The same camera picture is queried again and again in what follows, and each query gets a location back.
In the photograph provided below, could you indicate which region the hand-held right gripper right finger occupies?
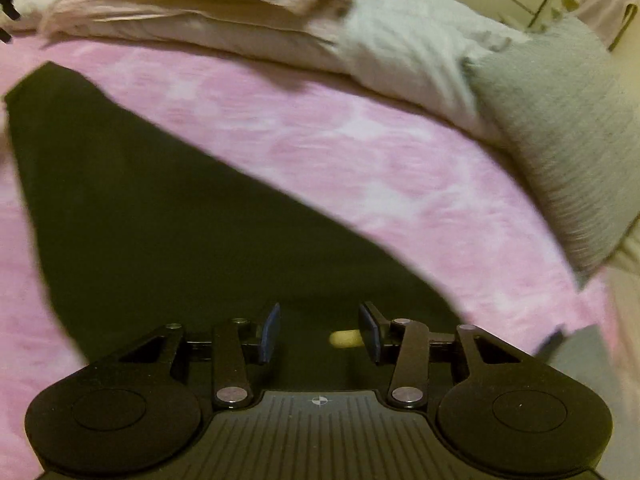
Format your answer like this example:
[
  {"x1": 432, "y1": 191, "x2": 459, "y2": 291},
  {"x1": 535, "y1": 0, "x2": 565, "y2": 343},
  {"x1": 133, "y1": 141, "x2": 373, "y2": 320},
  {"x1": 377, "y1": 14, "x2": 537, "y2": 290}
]
[{"x1": 358, "y1": 301, "x2": 521, "y2": 408}]

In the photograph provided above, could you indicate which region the pink hanging cloth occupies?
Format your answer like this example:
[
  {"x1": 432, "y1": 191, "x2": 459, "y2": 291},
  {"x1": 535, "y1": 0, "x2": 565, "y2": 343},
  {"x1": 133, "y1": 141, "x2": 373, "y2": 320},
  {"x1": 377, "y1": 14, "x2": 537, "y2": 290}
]
[{"x1": 562, "y1": 0, "x2": 640, "y2": 53}]

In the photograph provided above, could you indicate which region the grey folded garment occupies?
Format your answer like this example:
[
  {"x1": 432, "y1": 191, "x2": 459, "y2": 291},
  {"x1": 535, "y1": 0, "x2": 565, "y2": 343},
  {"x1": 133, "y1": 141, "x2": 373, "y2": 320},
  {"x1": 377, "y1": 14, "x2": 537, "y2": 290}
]
[{"x1": 537, "y1": 324, "x2": 621, "y2": 441}]

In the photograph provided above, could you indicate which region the dark olive garment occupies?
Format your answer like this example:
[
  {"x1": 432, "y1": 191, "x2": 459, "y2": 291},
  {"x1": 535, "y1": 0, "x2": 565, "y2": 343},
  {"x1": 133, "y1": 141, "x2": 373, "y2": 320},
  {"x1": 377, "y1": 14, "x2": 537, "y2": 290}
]
[{"x1": 4, "y1": 61, "x2": 468, "y2": 396}]

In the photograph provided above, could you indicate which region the white striped pillow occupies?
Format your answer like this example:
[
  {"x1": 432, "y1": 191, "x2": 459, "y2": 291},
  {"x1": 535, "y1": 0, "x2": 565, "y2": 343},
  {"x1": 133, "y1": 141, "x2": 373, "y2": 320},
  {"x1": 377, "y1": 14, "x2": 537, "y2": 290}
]
[{"x1": 335, "y1": 0, "x2": 531, "y2": 148}]

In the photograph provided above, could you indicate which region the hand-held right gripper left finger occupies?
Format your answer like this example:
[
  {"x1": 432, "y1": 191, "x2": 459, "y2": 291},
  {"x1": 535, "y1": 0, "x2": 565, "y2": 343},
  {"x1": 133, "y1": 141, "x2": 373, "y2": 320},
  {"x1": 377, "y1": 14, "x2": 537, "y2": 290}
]
[{"x1": 119, "y1": 302, "x2": 282, "y2": 408}]

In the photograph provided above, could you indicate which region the grey pillow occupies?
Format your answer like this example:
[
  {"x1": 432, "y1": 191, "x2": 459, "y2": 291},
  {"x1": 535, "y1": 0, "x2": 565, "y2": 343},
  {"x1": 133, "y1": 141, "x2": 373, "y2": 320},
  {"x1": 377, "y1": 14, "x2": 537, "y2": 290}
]
[{"x1": 462, "y1": 15, "x2": 640, "y2": 288}]

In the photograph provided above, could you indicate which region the pink quilt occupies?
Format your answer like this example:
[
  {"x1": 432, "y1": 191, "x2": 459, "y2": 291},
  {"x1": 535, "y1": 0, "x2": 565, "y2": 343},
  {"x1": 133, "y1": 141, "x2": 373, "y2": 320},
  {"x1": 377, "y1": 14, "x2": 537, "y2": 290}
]
[{"x1": 12, "y1": 0, "x2": 381, "y2": 73}]

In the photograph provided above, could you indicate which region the pink floral blanket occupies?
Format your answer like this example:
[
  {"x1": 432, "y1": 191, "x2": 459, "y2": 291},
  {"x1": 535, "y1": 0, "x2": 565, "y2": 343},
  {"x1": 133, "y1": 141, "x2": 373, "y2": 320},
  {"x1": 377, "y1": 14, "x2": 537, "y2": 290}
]
[{"x1": 0, "y1": 37, "x2": 616, "y2": 461}]

